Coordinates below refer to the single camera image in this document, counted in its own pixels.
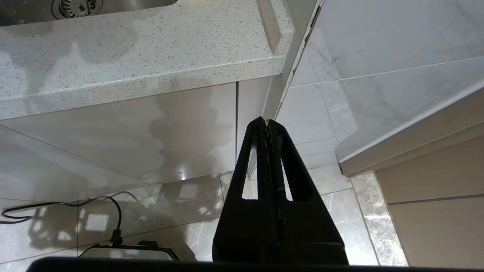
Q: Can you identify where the white black robot base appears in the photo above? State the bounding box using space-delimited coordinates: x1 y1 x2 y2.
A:
78 241 181 262

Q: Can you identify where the light wooden cabinet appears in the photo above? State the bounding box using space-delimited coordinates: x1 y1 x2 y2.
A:
338 87 484 269

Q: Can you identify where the narrow glossy cabinet door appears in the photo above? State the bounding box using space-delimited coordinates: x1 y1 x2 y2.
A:
237 76 273 180

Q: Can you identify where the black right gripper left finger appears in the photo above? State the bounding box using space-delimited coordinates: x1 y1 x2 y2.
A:
213 117 281 264

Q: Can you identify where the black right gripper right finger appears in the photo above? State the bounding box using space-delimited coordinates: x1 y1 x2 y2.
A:
268 120 349 265

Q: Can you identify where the stainless steel sink basin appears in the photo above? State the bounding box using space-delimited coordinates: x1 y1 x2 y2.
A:
0 0 179 28

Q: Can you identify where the thin black floor cable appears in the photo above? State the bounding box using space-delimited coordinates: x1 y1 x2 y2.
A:
0 195 124 248

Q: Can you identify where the wide glossy cabinet door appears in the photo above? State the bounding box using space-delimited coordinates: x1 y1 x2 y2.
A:
0 81 238 185

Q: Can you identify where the round metal drain strainer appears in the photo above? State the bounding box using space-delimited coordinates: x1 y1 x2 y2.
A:
51 0 105 20

